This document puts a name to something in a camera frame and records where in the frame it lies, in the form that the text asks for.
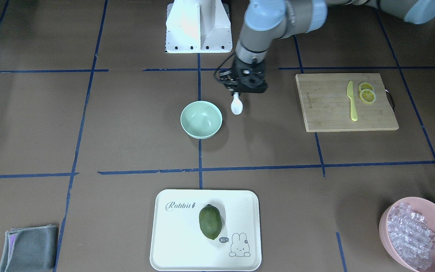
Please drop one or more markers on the bamboo cutting board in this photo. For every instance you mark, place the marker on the bamboo cutting board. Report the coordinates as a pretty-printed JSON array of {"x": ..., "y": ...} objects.
[{"x": 326, "y": 108}]

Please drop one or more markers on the yellow lemon slice lower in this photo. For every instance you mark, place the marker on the yellow lemon slice lower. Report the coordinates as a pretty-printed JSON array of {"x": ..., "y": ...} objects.
[{"x": 367, "y": 96}]

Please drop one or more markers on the pink bowl of ice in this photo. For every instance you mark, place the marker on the pink bowl of ice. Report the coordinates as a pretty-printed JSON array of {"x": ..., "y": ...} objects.
[{"x": 407, "y": 232}]

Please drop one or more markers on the white pillar with base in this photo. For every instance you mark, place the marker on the white pillar with base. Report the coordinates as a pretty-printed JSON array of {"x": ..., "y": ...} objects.
[{"x": 198, "y": 26}]

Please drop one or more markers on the yellow lemon slice upper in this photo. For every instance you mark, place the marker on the yellow lemon slice upper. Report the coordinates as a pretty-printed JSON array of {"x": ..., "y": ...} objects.
[{"x": 365, "y": 85}]

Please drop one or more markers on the mint green bowl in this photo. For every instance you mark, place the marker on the mint green bowl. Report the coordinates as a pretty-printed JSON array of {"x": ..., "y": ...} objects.
[{"x": 201, "y": 119}]

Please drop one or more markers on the yellow plastic knife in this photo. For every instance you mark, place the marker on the yellow plastic knife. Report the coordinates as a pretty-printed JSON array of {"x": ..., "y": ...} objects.
[{"x": 350, "y": 94}]

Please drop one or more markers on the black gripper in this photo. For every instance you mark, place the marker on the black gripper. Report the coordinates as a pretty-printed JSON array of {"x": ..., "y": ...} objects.
[{"x": 229, "y": 79}]

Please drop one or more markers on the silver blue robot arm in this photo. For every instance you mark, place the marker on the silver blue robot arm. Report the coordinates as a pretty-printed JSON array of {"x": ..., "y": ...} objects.
[{"x": 268, "y": 20}]

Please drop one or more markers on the cream rabbit tray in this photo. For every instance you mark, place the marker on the cream rabbit tray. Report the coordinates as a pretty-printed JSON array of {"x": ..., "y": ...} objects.
[{"x": 178, "y": 244}]

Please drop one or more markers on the grey folded cloth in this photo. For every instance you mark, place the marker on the grey folded cloth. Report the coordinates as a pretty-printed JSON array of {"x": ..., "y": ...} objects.
[{"x": 30, "y": 249}]

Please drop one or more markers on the green lime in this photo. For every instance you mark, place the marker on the green lime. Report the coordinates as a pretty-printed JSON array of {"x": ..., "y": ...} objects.
[{"x": 210, "y": 221}]

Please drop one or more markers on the white plastic spoon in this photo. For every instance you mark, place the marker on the white plastic spoon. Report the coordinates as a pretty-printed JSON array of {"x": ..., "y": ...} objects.
[{"x": 236, "y": 104}]

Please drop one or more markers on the yellow lemon slice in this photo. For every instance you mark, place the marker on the yellow lemon slice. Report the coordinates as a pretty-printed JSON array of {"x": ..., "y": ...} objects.
[
  {"x": 365, "y": 85},
  {"x": 367, "y": 96}
]

